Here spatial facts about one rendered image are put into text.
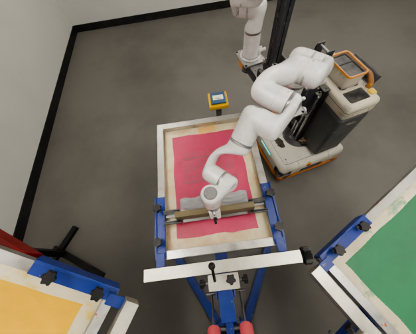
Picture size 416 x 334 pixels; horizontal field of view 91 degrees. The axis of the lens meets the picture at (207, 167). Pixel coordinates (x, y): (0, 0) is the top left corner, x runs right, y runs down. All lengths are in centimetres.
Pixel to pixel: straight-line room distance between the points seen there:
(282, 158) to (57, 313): 180
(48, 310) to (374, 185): 255
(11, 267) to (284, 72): 114
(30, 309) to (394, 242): 148
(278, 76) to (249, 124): 20
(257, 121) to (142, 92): 256
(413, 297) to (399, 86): 266
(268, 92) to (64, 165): 257
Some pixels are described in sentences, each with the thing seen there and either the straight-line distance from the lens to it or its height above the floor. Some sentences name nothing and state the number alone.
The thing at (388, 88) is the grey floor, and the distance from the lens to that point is 343.
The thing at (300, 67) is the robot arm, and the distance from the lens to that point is 87.
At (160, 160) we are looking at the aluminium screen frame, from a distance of 121.
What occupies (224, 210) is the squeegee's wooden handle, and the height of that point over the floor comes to 106.
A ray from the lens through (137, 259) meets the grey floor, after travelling 218.
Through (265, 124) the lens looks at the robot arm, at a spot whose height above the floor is 149.
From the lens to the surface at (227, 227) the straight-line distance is 107.
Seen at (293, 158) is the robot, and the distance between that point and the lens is 205.
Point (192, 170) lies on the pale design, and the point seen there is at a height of 95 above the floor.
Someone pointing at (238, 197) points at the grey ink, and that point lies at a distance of 111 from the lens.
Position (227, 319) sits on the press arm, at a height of 104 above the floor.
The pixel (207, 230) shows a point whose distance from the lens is 108.
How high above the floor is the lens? 202
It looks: 64 degrees down
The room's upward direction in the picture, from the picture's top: 12 degrees counter-clockwise
